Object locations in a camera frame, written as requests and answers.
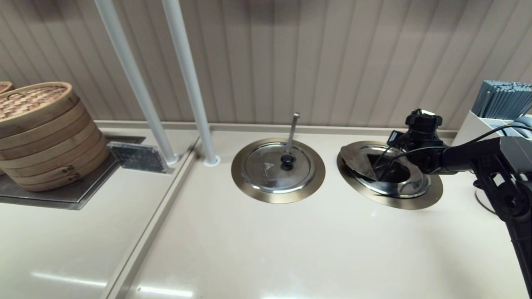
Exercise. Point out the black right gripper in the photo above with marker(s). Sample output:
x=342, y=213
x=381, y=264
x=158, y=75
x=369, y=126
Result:
x=424, y=141

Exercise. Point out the steel hinged pot lid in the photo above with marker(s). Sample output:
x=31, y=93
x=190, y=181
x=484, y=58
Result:
x=357, y=160
x=270, y=174

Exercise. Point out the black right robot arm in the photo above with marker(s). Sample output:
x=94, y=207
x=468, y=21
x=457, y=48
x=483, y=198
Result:
x=511, y=166

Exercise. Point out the left steel pot lid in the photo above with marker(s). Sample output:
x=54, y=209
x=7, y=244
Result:
x=239, y=174

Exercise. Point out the white utensil holder box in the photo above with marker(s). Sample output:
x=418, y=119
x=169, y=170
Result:
x=469, y=124

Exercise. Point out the grey chopsticks bundle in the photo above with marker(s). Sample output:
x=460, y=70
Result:
x=498, y=99

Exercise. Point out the white round container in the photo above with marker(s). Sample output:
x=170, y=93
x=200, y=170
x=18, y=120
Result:
x=484, y=203

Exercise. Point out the white metal pole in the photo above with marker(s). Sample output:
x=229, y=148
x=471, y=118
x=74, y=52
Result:
x=133, y=79
x=189, y=79

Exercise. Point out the dark acrylic sign placard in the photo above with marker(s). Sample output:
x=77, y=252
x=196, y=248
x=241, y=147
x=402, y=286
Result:
x=137, y=157

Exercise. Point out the steel inset tray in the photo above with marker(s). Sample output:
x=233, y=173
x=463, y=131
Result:
x=83, y=195

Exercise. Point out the bamboo steamer stack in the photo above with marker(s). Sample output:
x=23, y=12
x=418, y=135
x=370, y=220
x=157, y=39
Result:
x=45, y=141

